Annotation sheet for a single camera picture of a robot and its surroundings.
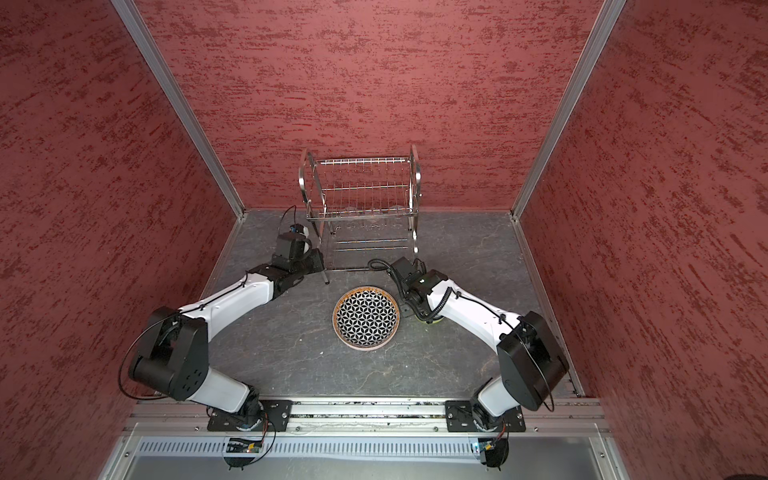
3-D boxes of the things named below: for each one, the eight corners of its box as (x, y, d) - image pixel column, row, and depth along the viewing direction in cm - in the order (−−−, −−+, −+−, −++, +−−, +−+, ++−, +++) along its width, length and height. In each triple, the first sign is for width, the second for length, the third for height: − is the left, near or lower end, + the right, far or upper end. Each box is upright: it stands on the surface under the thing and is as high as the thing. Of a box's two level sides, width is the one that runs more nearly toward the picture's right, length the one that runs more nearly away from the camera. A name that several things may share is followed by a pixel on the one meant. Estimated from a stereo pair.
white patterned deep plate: (331, 351, 87) (328, 345, 83) (338, 293, 99) (336, 286, 95) (399, 351, 87) (399, 345, 83) (398, 294, 99) (399, 286, 96)
